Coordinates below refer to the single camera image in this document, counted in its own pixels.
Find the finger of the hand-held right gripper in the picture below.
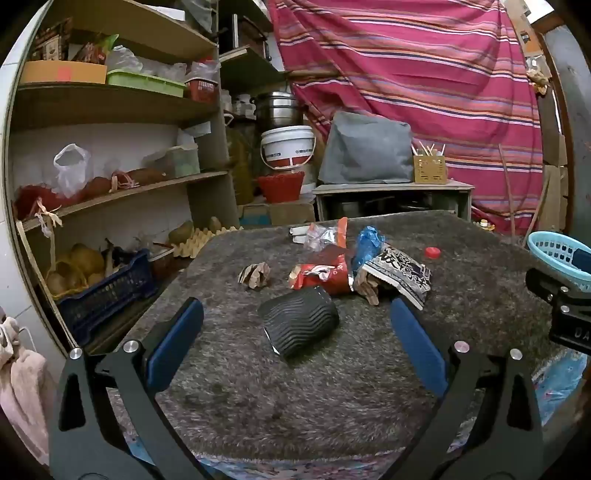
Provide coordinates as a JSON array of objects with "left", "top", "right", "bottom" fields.
[
  {"left": 571, "top": 248, "right": 591, "bottom": 280},
  {"left": 525, "top": 267, "right": 572, "bottom": 302}
]

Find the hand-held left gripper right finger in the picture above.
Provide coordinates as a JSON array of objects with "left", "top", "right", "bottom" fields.
[{"left": 389, "top": 296, "right": 546, "bottom": 480}]

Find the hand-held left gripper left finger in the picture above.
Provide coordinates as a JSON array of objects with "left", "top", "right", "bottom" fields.
[{"left": 48, "top": 298, "right": 206, "bottom": 480}]

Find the light blue plastic basket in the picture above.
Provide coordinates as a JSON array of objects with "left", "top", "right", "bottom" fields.
[{"left": 526, "top": 231, "right": 591, "bottom": 292}]

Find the black white patterned packet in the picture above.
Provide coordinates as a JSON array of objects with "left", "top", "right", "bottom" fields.
[{"left": 362, "top": 244, "right": 433, "bottom": 311}]

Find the torn brown paper piece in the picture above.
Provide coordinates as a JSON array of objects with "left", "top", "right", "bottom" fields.
[{"left": 353, "top": 269, "right": 382, "bottom": 306}]

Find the blue plastic bag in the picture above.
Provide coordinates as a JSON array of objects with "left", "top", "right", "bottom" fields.
[{"left": 352, "top": 226, "right": 385, "bottom": 278}]

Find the red snack packet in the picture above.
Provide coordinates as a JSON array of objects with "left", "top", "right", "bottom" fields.
[{"left": 288, "top": 244, "right": 356, "bottom": 296}]

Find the black ribbed cup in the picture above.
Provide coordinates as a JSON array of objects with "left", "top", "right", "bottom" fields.
[{"left": 257, "top": 285, "right": 340, "bottom": 360}]

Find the orange clear wrapper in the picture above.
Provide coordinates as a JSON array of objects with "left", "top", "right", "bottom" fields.
[{"left": 305, "top": 217, "right": 348, "bottom": 252}]

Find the blue printed cloth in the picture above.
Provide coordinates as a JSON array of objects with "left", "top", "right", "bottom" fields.
[{"left": 531, "top": 351, "right": 588, "bottom": 425}]

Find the flat cardboard stack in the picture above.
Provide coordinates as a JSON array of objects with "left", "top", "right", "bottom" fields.
[{"left": 538, "top": 134, "right": 570, "bottom": 232}]

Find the blue plastic crate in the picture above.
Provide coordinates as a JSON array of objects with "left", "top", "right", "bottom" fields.
[{"left": 55, "top": 249, "right": 158, "bottom": 344}]

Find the egg carton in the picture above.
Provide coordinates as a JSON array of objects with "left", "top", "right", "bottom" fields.
[{"left": 171, "top": 225, "right": 245, "bottom": 259}]

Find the pink towel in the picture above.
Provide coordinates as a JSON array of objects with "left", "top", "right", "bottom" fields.
[{"left": 0, "top": 316, "right": 51, "bottom": 467}]

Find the woven utensil basket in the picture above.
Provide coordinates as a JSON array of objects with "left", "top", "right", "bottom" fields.
[{"left": 412, "top": 143, "right": 448, "bottom": 185}]

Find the pile of sweet potatoes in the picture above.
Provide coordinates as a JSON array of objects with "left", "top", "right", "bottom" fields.
[{"left": 83, "top": 168, "right": 168, "bottom": 195}]

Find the clear plastic container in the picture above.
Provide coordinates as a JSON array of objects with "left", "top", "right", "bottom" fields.
[{"left": 143, "top": 143, "right": 200, "bottom": 178}]

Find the red woven basket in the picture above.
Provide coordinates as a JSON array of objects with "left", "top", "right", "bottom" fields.
[{"left": 256, "top": 172, "right": 306, "bottom": 204}]

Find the yellow oil jug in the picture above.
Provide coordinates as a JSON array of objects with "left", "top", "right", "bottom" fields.
[{"left": 224, "top": 113, "right": 256, "bottom": 205}]

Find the red mesh bag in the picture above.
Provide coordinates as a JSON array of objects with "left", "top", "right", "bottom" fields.
[{"left": 14, "top": 185, "right": 63, "bottom": 219}]

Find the white plastic bag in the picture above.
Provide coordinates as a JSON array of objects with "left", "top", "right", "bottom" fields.
[{"left": 53, "top": 143, "right": 92, "bottom": 198}]

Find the grey cloth cover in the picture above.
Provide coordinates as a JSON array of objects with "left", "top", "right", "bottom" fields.
[{"left": 318, "top": 111, "right": 414, "bottom": 184}]

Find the white plastic bucket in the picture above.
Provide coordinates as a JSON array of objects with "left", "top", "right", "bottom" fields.
[{"left": 259, "top": 126, "right": 317, "bottom": 172}]

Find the small cardboard box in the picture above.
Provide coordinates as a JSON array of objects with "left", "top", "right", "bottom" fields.
[{"left": 503, "top": 0, "right": 541, "bottom": 56}]

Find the wooden shelf unit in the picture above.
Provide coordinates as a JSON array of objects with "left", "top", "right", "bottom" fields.
[{"left": 9, "top": 0, "right": 241, "bottom": 356}]

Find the red striped cloth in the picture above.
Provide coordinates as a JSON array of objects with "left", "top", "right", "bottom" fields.
[{"left": 268, "top": 0, "right": 546, "bottom": 236}]

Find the steel stock pot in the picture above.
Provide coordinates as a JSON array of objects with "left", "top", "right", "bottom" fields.
[{"left": 253, "top": 91, "right": 305, "bottom": 131}]

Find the small red basket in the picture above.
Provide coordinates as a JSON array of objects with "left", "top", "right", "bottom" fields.
[{"left": 185, "top": 78, "right": 219, "bottom": 103}]

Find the green plastic tray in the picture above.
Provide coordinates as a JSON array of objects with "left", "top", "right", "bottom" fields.
[{"left": 106, "top": 68, "right": 186, "bottom": 97}]

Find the yellow cardboard box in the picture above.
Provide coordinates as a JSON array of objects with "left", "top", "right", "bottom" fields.
[{"left": 19, "top": 61, "right": 108, "bottom": 85}]

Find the grey door wooden frame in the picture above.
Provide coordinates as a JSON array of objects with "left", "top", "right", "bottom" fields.
[{"left": 538, "top": 18, "right": 591, "bottom": 241}]

